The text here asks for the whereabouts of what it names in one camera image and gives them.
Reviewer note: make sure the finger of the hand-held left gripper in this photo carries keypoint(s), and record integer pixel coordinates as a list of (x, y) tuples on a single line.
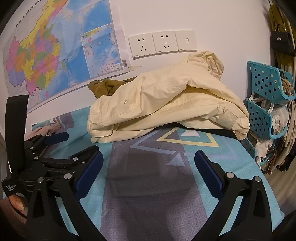
[(81, 158), (57, 137)]

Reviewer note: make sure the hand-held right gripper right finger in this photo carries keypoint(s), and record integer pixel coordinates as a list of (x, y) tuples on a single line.
[(208, 172)]

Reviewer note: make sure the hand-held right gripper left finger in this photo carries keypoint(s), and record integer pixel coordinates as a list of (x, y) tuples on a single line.
[(91, 173)]

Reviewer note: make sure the cream jacket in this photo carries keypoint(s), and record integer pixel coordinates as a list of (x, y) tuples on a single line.
[(161, 97)]

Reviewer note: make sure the person's left forearm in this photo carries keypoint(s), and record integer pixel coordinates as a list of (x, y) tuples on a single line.
[(12, 220)]

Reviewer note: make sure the person's left hand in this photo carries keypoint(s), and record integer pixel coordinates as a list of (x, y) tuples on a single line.
[(17, 204)]

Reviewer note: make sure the blue plastic basket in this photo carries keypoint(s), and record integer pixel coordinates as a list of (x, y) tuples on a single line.
[(263, 78), (251, 149), (257, 118)]

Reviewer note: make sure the teal patterned bed sheet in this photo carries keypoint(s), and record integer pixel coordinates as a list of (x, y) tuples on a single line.
[(143, 185)]

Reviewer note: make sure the olive green garment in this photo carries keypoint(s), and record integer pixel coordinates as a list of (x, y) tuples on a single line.
[(101, 89)]

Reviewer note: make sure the teal plastic basket rack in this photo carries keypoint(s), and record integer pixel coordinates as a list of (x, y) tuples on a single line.
[(285, 150)]

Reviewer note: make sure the white cloth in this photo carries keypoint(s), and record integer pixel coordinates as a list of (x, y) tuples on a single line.
[(279, 120)]

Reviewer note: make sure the beige cloth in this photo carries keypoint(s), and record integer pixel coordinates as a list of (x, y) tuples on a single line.
[(288, 85)]

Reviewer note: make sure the black handbag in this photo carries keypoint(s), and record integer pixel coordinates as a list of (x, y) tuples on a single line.
[(283, 41)]

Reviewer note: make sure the mustard hanging garment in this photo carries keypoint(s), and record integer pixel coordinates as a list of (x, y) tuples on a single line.
[(277, 16)]

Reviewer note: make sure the colourful wall map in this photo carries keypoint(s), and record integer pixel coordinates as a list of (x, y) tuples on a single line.
[(46, 58)]

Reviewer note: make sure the white wall socket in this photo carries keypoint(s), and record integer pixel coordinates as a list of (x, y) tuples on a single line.
[(164, 42), (141, 46)]

